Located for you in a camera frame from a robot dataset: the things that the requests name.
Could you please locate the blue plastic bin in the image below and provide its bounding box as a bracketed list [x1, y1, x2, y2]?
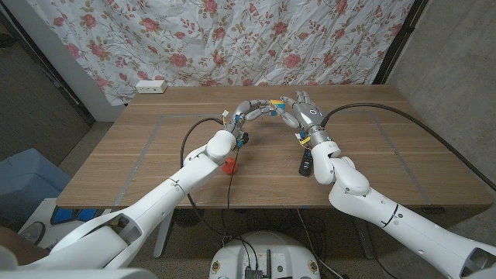
[0, 148, 73, 233]

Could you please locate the blue floor pad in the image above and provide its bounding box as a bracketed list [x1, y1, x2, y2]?
[75, 208, 98, 222]
[51, 207, 75, 226]

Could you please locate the white power strip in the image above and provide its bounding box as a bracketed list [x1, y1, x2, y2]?
[135, 79, 168, 95]

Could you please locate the white robot torso base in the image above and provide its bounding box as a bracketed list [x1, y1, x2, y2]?
[208, 231, 322, 279]

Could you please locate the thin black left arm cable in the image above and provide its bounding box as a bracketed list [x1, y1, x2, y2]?
[222, 146, 242, 247]

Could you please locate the white floral backdrop cloth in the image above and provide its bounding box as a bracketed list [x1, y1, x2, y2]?
[26, 0, 415, 106]

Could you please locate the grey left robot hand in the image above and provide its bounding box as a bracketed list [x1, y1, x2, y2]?
[226, 99, 277, 136]

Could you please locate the black backdrop stand pole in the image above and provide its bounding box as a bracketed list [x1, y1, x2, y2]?
[372, 0, 429, 85]

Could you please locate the multicoloured Rubik's cube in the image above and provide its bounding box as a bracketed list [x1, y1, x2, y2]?
[270, 99, 287, 117]

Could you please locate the black TV remote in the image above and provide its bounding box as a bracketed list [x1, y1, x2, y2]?
[298, 150, 314, 177]

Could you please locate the red round ball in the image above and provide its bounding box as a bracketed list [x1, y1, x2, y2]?
[221, 157, 239, 175]

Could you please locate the white floor mat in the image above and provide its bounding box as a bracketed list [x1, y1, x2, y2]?
[17, 197, 113, 253]

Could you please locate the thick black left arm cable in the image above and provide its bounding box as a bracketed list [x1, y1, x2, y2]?
[180, 117, 233, 241]

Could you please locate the grey sneaker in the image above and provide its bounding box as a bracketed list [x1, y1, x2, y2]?
[19, 220, 47, 245]

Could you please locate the person bare leg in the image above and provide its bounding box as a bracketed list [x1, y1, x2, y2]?
[0, 226, 50, 267]

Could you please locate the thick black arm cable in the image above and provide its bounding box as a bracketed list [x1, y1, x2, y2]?
[180, 117, 233, 241]
[319, 102, 496, 193]

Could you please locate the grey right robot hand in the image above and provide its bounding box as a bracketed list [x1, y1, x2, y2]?
[277, 91, 330, 147]

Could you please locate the grey metal table leg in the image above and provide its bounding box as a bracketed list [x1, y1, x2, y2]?
[350, 222, 377, 260]
[153, 211, 175, 260]

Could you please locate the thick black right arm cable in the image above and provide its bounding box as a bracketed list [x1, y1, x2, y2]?
[319, 102, 496, 193]

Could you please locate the black round floor base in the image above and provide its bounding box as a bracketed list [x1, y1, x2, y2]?
[174, 208, 205, 228]

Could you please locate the white robot chest edge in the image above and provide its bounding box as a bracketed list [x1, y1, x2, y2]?
[0, 267, 158, 279]

